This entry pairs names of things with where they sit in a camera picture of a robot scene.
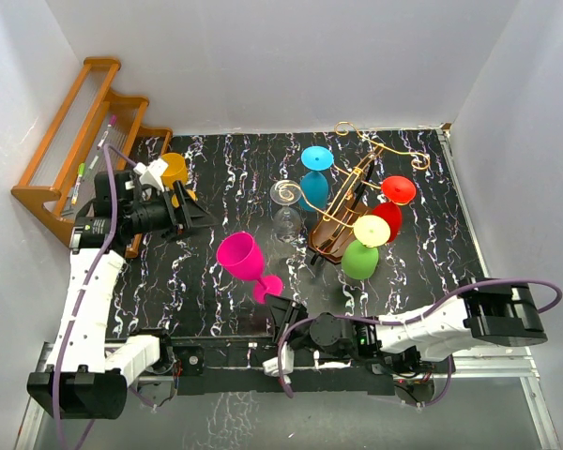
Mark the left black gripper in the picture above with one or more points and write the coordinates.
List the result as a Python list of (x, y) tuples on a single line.
[(188, 216)]

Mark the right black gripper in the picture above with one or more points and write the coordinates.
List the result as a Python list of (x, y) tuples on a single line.
[(284, 313)]

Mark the yellow orange plastic wine glass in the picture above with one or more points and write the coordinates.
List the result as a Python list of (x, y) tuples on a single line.
[(176, 170)]

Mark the magenta plastic wine glass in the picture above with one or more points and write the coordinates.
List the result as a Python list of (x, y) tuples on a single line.
[(240, 255)]

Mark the red plastic wine glass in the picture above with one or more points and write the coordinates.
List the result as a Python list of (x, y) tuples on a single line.
[(398, 191)]

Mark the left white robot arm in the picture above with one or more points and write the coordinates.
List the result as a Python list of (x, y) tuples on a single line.
[(81, 381)]

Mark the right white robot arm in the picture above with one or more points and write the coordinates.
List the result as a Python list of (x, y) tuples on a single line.
[(499, 311)]

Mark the clear glass wine glass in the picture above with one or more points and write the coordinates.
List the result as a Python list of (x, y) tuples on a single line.
[(287, 222)]

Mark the green plastic wine glass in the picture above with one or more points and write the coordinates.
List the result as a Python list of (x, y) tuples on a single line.
[(361, 257)]

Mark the wooden stepped shelf rack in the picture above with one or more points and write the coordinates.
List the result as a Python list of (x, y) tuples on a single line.
[(46, 184)]

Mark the blue plastic wine glass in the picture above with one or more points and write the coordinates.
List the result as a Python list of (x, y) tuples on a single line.
[(314, 185)]

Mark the green capped marker pen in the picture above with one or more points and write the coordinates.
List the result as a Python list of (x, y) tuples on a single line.
[(77, 185)]

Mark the purple capped marker pen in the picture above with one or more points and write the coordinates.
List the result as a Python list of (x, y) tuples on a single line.
[(105, 134)]

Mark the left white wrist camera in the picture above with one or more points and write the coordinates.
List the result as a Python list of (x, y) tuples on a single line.
[(151, 175)]

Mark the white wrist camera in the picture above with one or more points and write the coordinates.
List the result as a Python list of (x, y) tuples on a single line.
[(151, 175), (282, 365)]

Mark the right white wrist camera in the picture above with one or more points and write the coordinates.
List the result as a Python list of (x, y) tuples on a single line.
[(282, 365)]

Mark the black front mounting rail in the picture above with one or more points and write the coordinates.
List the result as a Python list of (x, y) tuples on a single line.
[(243, 364)]

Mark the gold wire wine glass rack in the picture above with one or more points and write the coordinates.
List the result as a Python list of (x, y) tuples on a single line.
[(351, 194)]

